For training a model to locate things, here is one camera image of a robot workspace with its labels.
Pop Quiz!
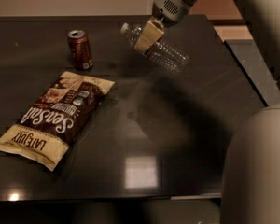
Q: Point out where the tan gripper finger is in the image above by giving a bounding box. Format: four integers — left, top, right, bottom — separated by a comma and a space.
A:
134, 19, 164, 54

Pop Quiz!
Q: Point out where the clear plastic water bottle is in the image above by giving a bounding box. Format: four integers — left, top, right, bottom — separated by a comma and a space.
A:
120, 23, 189, 75

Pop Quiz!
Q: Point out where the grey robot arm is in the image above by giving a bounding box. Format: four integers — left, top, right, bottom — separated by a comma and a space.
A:
220, 0, 280, 224

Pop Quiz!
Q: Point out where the red soda can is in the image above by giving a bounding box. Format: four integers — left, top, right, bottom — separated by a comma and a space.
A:
67, 30, 93, 70

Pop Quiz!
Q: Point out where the grey side table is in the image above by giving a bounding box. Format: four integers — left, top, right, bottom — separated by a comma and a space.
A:
224, 39, 280, 106

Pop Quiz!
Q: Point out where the brown sea salt chip bag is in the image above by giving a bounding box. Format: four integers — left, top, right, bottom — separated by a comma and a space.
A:
0, 72, 114, 171

